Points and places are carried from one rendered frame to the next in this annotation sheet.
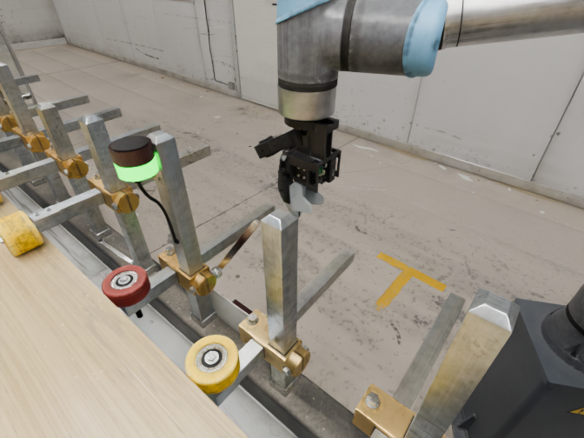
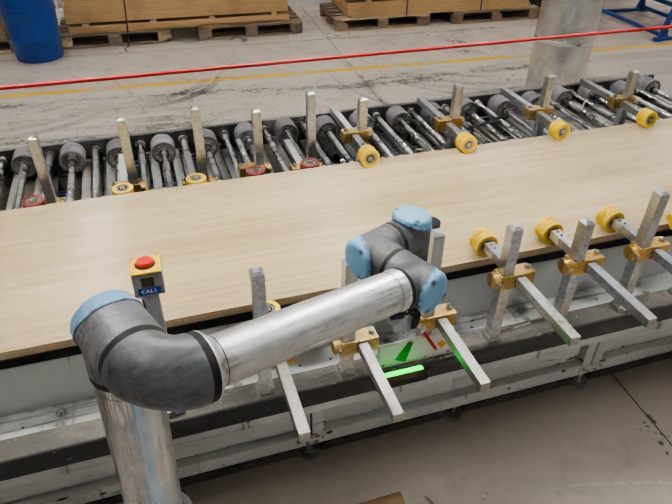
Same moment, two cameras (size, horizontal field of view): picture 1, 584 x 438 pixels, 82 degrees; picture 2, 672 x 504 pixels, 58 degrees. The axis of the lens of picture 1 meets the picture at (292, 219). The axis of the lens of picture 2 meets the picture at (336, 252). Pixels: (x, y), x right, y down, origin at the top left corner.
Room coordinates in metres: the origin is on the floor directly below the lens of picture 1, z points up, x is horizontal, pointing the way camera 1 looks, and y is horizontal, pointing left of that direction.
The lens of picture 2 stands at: (1.01, -1.08, 2.08)
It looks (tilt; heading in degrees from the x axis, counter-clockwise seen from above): 36 degrees down; 123
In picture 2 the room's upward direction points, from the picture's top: 1 degrees clockwise
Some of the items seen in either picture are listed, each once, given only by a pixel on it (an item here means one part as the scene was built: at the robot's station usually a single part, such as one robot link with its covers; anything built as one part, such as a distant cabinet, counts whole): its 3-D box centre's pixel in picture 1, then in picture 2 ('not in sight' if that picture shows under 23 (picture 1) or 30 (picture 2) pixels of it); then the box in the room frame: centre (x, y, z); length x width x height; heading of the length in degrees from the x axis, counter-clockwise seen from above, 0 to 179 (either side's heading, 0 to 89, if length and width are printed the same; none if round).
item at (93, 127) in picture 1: (125, 212); (501, 290); (0.66, 0.41, 0.90); 0.03 x 0.03 x 0.48; 51
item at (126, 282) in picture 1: (132, 297); not in sight; (0.43, 0.32, 0.85); 0.08 x 0.08 x 0.11
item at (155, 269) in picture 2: not in sight; (147, 276); (0.02, -0.38, 1.18); 0.07 x 0.07 x 0.08; 51
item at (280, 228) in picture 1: (282, 327); (347, 325); (0.34, 0.02, 0.89); 0.03 x 0.03 x 0.48; 51
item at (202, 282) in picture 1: (186, 271); (432, 317); (0.51, 0.23, 0.85); 0.13 x 0.06 x 0.05; 51
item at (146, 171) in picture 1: (136, 165); not in sight; (0.46, 0.24, 1.13); 0.06 x 0.06 x 0.02
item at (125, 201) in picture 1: (114, 193); (510, 277); (0.67, 0.42, 0.95); 0.13 x 0.06 x 0.05; 51
